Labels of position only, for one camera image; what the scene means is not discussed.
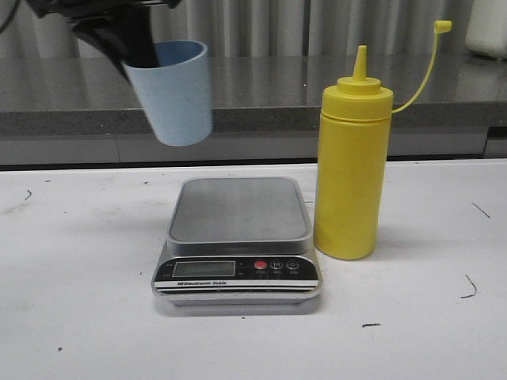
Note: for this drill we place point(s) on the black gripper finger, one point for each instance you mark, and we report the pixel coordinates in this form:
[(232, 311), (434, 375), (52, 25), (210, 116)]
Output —
[(111, 35), (140, 39)]

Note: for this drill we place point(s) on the light blue plastic cup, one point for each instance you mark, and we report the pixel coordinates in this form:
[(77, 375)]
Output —
[(176, 96)]

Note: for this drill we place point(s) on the grey stone counter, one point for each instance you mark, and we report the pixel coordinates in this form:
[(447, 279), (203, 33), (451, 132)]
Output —
[(61, 112)]

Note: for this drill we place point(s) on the silver electronic kitchen scale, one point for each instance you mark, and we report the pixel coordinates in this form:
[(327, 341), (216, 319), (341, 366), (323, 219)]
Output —
[(237, 244)]

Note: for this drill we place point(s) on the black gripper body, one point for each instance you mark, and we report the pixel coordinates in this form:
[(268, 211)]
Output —
[(88, 10)]

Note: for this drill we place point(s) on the white pleated curtain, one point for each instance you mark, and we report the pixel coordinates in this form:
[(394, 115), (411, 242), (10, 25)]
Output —
[(258, 28)]

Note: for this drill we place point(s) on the yellow squeeze bottle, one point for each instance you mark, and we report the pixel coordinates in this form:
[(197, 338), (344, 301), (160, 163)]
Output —
[(354, 132)]

